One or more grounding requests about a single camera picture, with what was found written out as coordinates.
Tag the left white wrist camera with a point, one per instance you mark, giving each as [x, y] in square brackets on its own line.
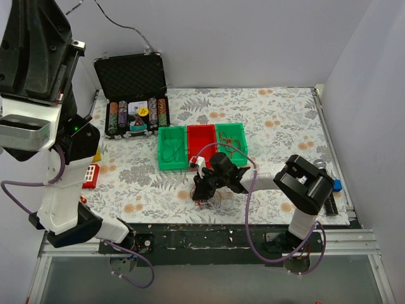
[29, 126]

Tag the aluminium frame rail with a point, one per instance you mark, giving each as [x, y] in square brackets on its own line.
[351, 242]

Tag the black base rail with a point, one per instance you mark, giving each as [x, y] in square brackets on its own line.
[206, 244]

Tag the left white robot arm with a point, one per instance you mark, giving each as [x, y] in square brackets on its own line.
[66, 220]

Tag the red bin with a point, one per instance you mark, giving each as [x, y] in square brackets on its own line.
[199, 136]

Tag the yellow toy brick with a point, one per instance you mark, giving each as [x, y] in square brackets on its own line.
[96, 158]

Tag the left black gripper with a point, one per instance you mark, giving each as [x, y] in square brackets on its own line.
[59, 85]

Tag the red window toy brick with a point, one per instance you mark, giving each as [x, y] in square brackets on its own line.
[91, 177]

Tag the black poker chip case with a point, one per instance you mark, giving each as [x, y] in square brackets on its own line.
[136, 92]

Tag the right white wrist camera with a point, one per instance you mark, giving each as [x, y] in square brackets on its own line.
[198, 163]

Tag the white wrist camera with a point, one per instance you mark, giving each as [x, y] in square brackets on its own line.
[29, 126]
[198, 163]

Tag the black microphone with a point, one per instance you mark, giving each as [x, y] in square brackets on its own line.
[330, 205]

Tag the small blue block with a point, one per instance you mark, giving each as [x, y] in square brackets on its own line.
[337, 187]

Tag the floral table mat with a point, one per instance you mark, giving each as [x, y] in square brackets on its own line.
[278, 122]

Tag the green bin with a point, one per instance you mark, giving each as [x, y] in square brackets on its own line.
[233, 134]
[172, 148]

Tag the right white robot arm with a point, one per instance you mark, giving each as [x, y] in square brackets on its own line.
[307, 186]

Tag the right green bin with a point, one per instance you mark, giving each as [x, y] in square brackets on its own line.
[233, 134]

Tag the left green bin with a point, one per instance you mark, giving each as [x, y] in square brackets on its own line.
[172, 148]

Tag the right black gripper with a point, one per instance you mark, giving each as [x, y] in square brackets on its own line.
[208, 181]

